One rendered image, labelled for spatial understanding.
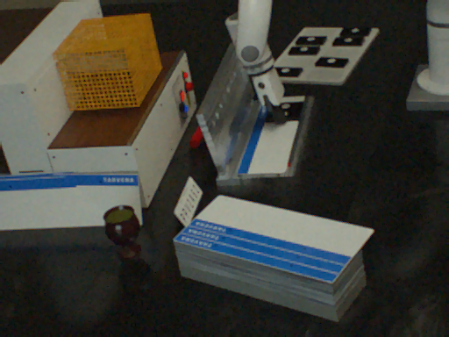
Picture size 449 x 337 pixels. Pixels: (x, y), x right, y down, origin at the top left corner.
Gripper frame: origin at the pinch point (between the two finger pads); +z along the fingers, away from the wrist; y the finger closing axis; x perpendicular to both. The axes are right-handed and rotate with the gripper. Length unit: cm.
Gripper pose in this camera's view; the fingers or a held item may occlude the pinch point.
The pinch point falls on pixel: (279, 116)
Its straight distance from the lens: 249.4
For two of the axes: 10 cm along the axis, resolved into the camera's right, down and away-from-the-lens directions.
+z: 3.6, 8.2, 4.4
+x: -9.1, 2.1, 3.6
